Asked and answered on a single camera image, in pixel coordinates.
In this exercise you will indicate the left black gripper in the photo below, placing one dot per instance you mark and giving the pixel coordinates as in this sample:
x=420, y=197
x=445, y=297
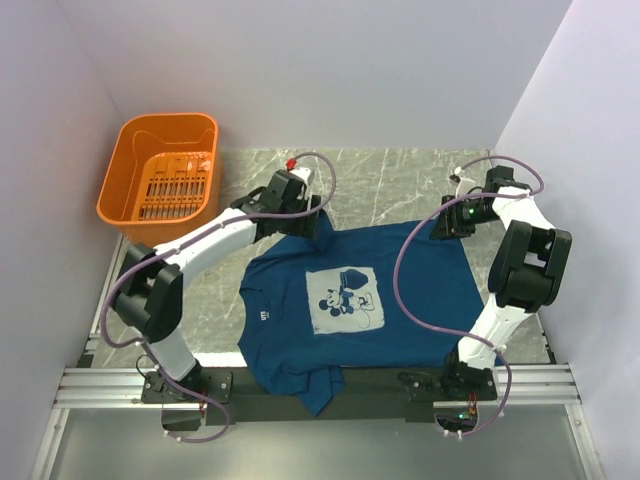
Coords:
x=307, y=225

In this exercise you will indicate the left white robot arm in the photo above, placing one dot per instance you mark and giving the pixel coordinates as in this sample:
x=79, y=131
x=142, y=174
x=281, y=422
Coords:
x=149, y=294

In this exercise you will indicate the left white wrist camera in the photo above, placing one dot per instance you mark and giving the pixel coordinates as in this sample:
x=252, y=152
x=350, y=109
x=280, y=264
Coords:
x=305, y=174

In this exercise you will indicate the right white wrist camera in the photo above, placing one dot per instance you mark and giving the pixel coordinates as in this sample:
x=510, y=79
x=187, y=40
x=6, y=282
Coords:
x=462, y=183

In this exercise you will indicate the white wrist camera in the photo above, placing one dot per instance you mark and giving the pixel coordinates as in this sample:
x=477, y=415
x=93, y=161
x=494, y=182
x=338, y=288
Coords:
x=462, y=183
x=305, y=174

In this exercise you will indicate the blue mickey mouse t-shirt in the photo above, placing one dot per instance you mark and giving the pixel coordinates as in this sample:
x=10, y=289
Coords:
x=384, y=296

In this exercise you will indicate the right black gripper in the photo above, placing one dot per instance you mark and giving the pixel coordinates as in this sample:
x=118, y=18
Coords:
x=447, y=228

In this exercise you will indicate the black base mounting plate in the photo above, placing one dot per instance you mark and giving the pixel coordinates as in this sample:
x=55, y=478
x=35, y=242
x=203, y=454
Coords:
x=369, y=394

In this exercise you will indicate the aluminium frame rail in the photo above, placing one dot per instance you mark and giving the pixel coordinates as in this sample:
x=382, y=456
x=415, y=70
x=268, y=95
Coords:
x=86, y=387

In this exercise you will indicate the orange plastic basket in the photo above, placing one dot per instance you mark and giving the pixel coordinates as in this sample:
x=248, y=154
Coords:
x=163, y=179

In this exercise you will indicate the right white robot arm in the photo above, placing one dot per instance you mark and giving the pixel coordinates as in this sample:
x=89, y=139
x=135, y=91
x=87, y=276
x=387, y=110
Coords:
x=525, y=275

